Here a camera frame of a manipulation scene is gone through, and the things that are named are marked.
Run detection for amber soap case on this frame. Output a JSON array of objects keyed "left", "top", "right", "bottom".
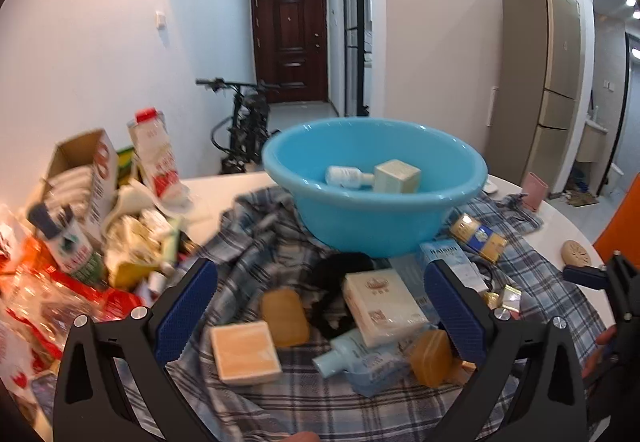
[{"left": 409, "top": 329, "right": 454, "bottom": 388}]

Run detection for beige cube box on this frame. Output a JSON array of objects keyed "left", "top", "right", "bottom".
[{"left": 210, "top": 321, "right": 282, "bottom": 386}]

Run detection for white cigarette box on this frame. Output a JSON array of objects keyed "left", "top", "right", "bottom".
[{"left": 343, "top": 269, "right": 427, "bottom": 348}]

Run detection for beige printed square box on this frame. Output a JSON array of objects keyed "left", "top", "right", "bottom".
[{"left": 373, "top": 159, "right": 421, "bottom": 194}]

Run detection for white lotion bottle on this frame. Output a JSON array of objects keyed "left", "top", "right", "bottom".
[{"left": 326, "top": 166, "right": 374, "bottom": 190}]

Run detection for round beige perforated disc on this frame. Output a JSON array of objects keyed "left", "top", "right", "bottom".
[{"left": 561, "top": 240, "right": 591, "bottom": 268}]

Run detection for orange chair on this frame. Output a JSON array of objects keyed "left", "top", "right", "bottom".
[{"left": 593, "top": 175, "right": 640, "bottom": 268}]

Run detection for gold foil candies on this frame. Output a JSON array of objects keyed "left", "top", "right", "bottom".
[{"left": 480, "top": 284, "right": 522, "bottom": 317}]

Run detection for pink phone holder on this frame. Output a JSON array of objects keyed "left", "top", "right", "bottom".
[{"left": 521, "top": 171, "right": 549, "bottom": 213}]

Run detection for blue gold cigarette pack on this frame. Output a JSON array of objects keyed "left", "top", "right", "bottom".
[{"left": 449, "top": 214, "right": 508, "bottom": 263}]

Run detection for red white snack bags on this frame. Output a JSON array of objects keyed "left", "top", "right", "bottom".
[{"left": 1, "top": 229, "right": 142, "bottom": 373}]

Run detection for white remote control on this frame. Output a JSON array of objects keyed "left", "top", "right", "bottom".
[{"left": 483, "top": 178, "right": 499, "bottom": 195}]

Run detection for light blue carton box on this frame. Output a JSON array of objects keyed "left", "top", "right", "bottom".
[{"left": 388, "top": 240, "right": 488, "bottom": 324}]

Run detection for green label water bottle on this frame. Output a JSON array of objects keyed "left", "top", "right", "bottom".
[{"left": 27, "top": 202, "right": 105, "bottom": 288}]

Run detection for crumpled white yellow wrappers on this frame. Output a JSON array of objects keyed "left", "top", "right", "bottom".
[{"left": 102, "top": 181, "right": 200, "bottom": 300}]

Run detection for light blue tube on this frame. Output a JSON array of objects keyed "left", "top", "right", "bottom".
[{"left": 312, "top": 329, "right": 411, "bottom": 399}]

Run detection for beige refrigerator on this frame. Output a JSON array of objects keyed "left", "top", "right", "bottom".
[{"left": 485, "top": 0, "right": 582, "bottom": 185}]

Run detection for amber soap bar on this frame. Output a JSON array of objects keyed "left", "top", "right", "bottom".
[{"left": 260, "top": 288, "right": 310, "bottom": 348}]

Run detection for blue plastic basin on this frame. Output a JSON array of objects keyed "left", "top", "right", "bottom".
[{"left": 262, "top": 117, "right": 488, "bottom": 258}]

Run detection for blue plaid cloth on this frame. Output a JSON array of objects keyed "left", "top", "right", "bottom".
[{"left": 167, "top": 187, "right": 605, "bottom": 441}]

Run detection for open cardboard sachet box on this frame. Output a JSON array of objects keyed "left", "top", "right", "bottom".
[{"left": 42, "top": 128, "right": 118, "bottom": 246}]

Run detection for black round object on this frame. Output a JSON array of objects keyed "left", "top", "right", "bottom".
[{"left": 308, "top": 253, "right": 375, "bottom": 340}]

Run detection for red cap milk bottle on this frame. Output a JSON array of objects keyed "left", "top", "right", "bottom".
[{"left": 128, "top": 108, "right": 186, "bottom": 205}]

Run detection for black bicycle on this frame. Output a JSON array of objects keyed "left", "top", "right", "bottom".
[{"left": 195, "top": 77, "right": 280, "bottom": 175}]

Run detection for dark red door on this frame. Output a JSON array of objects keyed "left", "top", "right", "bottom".
[{"left": 251, "top": 0, "right": 328, "bottom": 103}]

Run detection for white wall switch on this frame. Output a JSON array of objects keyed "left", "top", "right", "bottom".
[{"left": 155, "top": 11, "right": 166, "bottom": 30}]

